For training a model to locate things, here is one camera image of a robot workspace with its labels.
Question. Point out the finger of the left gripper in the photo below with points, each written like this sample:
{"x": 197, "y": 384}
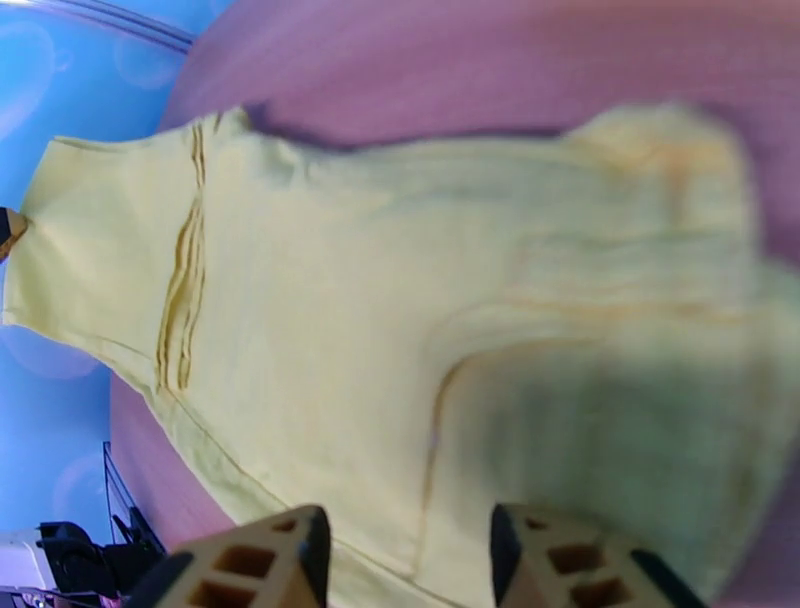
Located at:
{"x": 9, "y": 231}

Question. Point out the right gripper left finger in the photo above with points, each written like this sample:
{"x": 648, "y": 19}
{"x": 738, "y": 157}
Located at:
{"x": 275, "y": 562}

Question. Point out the yellow trousers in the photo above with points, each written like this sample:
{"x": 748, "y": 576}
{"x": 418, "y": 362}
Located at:
{"x": 312, "y": 281}

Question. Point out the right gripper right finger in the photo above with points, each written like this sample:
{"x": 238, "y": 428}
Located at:
{"x": 544, "y": 569}

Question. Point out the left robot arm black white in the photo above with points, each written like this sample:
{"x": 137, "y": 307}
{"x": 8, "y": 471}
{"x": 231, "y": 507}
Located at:
{"x": 75, "y": 556}

